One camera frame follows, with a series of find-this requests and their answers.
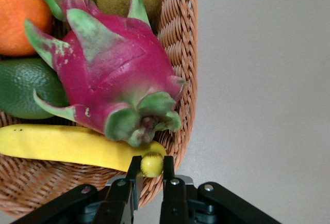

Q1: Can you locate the orange fruit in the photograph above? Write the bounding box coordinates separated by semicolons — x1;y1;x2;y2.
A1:
0;0;54;57

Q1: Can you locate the woven wicker basket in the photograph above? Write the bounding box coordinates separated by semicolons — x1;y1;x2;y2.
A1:
0;0;199;219

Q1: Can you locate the yellow banana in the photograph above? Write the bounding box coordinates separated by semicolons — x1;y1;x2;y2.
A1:
0;123;168;179

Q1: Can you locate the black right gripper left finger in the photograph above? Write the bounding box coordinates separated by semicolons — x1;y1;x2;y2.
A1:
95;155;142;224

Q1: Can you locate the green avocado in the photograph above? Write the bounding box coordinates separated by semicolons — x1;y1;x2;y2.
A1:
0;57;70;120

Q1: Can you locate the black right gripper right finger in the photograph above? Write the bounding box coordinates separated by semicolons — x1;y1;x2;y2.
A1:
159;155;190;224

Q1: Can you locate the pink dragon fruit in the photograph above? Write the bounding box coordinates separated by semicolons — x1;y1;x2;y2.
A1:
24;0;187;148

